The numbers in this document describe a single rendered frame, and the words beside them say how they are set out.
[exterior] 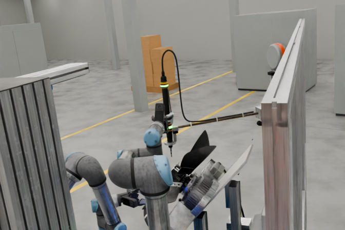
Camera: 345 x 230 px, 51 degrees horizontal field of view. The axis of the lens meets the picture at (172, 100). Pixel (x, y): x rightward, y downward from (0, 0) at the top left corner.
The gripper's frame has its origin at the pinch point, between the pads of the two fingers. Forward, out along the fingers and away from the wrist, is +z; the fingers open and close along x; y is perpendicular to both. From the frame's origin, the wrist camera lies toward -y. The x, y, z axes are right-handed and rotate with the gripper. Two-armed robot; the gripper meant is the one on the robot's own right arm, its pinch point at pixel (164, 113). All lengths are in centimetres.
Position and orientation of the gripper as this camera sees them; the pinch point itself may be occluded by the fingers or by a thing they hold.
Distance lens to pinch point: 202.3
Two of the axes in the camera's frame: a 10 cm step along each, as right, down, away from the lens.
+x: 9.8, -0.5, -1.9
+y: 0.9, 9.7, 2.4
